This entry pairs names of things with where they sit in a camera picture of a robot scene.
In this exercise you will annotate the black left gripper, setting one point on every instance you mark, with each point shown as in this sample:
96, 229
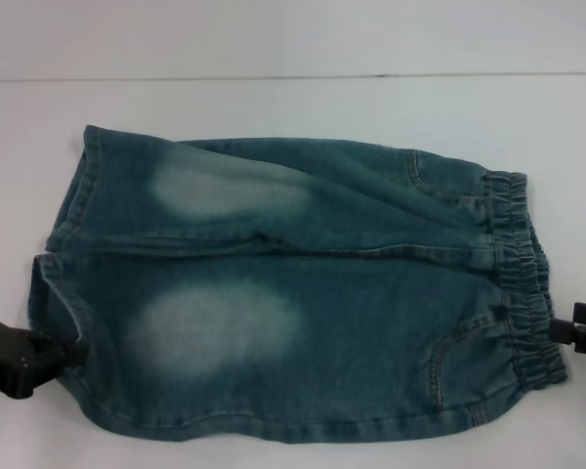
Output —
7, 356

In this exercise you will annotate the blue denim shorts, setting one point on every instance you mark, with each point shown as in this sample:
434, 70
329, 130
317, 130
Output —
322, 220

